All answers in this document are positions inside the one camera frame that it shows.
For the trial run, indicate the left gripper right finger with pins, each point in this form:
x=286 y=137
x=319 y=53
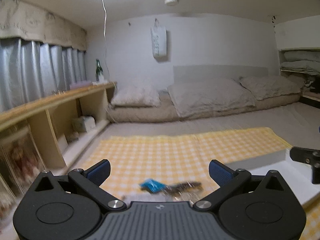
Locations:
x=230 y=183

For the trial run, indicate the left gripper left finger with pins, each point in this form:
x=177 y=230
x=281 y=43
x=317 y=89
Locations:
x=87 y=183

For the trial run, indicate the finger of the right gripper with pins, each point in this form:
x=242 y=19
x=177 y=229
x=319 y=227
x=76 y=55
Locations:
x=304 y=155

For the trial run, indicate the grey fabric pouch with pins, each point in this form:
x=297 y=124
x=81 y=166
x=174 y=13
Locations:
x=159 y=197

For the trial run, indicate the dark cord necklace bag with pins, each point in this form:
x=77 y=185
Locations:
x=178 y=189

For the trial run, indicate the blue snack packet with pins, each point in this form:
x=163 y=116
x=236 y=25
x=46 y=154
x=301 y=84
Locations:
x=152 y=186

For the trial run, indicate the white shallow box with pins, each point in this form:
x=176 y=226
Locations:
x=297 y=175

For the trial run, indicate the white tissue box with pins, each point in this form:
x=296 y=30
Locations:
x=83 y=123

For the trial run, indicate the yellow checkered blanket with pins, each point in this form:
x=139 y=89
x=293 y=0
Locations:
x=175 y=159

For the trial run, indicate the wooden long shelf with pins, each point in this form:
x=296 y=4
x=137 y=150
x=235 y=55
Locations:
x=50 y=122

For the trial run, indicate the framed picture on shelf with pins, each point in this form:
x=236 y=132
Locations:
x=21 y=161

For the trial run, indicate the beige folded mattress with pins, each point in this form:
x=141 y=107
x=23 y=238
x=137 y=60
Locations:
x=166 y=112

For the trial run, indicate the right grey pillow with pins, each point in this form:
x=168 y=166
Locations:
x=269 y=86

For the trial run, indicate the grey folded quilt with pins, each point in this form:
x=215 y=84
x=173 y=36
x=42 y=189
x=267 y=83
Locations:
x=209 y=96

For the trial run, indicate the left fluffy pillow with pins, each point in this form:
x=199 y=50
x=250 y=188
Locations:
x=132 y=96

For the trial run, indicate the folded bedding stack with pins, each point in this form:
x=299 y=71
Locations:
x=301 y=61

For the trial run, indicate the green glass bottle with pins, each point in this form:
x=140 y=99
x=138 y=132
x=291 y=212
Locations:
x=99 y=71

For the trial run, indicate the right side shelf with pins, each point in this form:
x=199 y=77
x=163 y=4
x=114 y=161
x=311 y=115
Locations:
x=299 y=35

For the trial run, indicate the grey curtain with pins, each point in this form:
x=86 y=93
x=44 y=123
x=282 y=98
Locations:
x=32 y=70

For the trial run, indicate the white hanging tote bag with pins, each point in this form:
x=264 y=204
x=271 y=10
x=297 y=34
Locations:
x=158 y=40

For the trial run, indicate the beige curtain valance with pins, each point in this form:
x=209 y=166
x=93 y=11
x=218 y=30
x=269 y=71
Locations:
x=31 y=23

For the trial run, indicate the ceiling smoke detector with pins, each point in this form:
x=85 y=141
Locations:
x=171 y=2

